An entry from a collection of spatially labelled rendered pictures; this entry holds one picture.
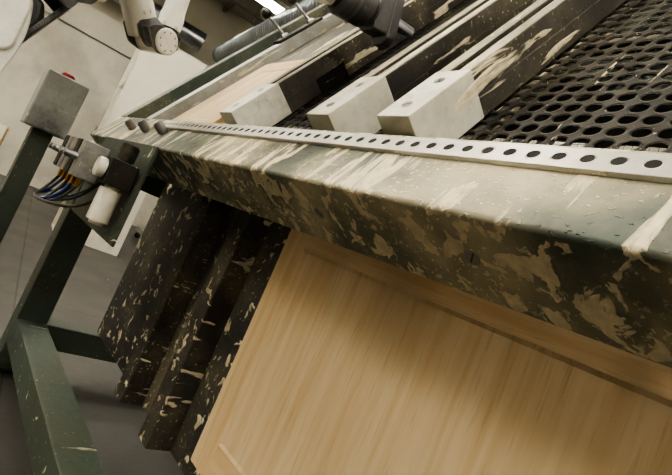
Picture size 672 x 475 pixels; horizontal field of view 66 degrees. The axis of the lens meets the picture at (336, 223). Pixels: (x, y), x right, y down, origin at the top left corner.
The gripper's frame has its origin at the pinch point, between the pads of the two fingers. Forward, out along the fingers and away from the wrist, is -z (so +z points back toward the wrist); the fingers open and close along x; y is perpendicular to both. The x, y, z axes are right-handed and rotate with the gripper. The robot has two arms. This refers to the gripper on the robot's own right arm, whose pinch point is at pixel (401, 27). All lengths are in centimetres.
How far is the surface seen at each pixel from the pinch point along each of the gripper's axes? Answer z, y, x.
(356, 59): 3.9, 8.2, -8.0
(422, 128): 28, -43, -29
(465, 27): 7.2, -25.8, -6.0
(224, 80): 8, 71, -12
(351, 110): 26.6, -26.0, -26.9
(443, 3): -18.1, 8.3, 14.8
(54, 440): 47, 17, -101
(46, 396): 46, 37, -102
